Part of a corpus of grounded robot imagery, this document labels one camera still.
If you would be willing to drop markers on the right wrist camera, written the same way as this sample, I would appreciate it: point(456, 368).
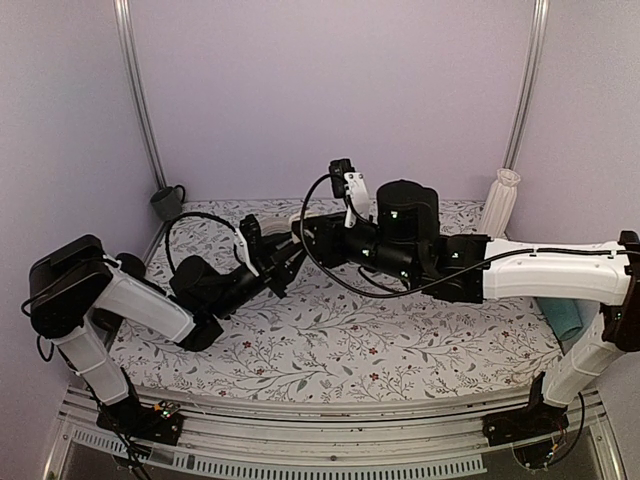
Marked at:
point(349, 185)

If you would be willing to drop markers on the right aluminium frame post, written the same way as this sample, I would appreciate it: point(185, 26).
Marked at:
point(530, 72)

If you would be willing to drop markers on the floral patterned table mat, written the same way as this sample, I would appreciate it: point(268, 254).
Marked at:
point(324, 342)

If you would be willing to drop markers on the grey mug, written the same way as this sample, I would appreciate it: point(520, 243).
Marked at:
point(167, 203)

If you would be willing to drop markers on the aluminium frame post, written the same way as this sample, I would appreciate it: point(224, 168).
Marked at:
point(530, 72)
point(125, 31)

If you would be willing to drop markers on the black cylinder speaker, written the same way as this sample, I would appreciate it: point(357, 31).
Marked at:
point(131, 265)

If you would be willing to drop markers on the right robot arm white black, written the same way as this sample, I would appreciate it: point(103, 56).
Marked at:
point(477, 268)

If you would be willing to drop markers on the white earbuds charging case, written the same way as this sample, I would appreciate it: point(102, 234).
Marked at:
point(275, 225)

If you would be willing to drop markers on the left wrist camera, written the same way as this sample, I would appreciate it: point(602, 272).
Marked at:
point(248, 235)

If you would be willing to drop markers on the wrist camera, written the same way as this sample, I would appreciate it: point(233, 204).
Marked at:
point(248, 235)
point(349, 185)

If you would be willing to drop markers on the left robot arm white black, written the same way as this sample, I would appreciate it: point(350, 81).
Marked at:
point(80, 282)

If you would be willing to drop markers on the teal cylinder roll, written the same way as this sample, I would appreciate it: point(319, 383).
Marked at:
point(562, 316)

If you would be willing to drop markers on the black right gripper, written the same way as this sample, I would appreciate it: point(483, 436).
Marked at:
point(327, 248)

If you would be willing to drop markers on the white ribbed vase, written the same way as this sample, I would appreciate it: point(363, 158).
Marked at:
point(499, 204)

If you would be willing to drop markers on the left aluminium frame post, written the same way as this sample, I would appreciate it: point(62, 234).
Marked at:
point(125, 31)

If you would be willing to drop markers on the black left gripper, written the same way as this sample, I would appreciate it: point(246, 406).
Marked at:
point(278, 270)

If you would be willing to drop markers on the aluminium front rail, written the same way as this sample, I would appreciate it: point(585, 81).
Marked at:
point(411, 439)

